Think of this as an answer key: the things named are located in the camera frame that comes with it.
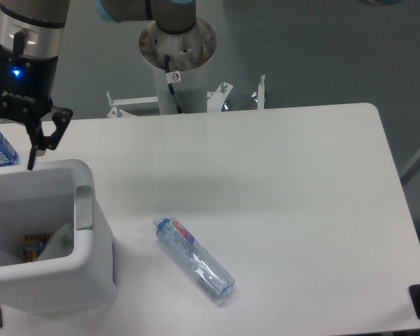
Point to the blue labelled water bottle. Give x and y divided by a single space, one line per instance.
8 155

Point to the white plastic wrapper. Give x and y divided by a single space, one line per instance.
60 245

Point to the white plastic trash can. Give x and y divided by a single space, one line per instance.
40 201

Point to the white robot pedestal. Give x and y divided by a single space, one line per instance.
179 63

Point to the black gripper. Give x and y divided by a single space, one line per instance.
22 87

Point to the clear plastic bottle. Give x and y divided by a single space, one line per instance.
193 258

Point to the colourful snack wrapper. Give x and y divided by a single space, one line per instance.
34 245

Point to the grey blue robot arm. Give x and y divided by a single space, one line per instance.
30 39

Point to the white metal frame bracket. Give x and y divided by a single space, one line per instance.
216 101

